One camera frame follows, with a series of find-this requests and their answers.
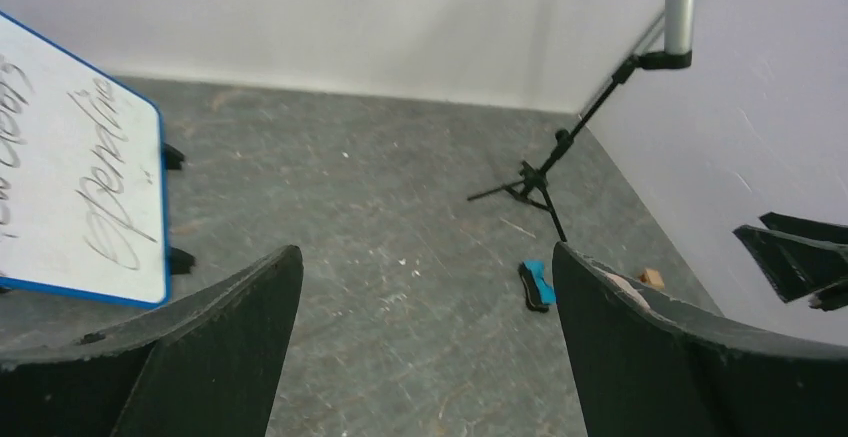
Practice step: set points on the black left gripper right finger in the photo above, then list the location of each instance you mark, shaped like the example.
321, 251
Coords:
648, 364

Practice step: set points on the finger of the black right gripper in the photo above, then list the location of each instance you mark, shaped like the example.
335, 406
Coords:
801, 227
798, 267

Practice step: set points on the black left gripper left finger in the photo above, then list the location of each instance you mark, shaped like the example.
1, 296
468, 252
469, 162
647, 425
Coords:
206, 365

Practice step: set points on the blue whiteboard eraser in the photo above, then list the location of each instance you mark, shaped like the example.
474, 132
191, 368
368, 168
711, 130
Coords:
538, 293

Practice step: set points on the blue framed whiteboard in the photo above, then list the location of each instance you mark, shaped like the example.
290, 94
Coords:
84, 165

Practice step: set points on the small wooden cube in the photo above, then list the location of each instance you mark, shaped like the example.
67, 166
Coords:
652, 278

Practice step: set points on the black tripod stand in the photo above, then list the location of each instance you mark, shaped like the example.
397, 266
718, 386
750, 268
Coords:
532, 188

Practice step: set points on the silver pole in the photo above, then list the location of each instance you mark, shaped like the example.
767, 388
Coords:
679, 24

